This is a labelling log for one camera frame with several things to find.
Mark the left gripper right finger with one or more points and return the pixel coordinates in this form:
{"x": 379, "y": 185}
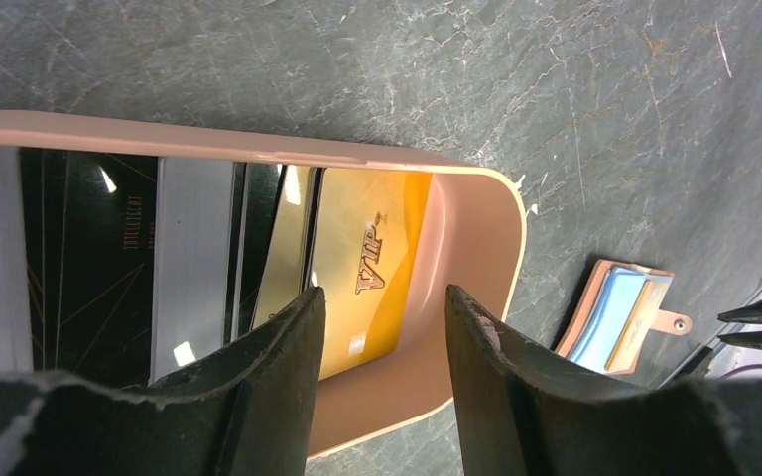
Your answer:
{"x": 523, "y": 410}

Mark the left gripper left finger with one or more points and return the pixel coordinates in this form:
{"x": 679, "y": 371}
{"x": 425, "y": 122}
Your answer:
{"x": 245, "y": 409}

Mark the orange credit card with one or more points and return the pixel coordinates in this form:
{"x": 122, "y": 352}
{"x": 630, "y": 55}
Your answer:
{"x": 645, "y": 316}

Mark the blue credit card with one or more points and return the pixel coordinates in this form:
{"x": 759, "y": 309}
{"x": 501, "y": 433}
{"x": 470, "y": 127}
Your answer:
{"x": 618, "y": 294}

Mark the tan leather card holder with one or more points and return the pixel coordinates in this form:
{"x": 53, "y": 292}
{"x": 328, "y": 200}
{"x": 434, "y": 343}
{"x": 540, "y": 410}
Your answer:
{"x": 588, "y": 298}

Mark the pink oval tray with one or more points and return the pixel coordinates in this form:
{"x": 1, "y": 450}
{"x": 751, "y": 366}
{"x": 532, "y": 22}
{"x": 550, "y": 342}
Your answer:
{"x": 474, "y": 237}

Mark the gold credit card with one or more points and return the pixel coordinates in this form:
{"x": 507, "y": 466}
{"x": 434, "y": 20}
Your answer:
{"x": 369, "y": 227}

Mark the silver credit card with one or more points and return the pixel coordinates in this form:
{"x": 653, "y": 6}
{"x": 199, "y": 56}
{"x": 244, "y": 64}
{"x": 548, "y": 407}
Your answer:
{"x": 192, "y": 236}

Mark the black credit card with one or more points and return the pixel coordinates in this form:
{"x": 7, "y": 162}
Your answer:
{"x": 89, "y": 236}

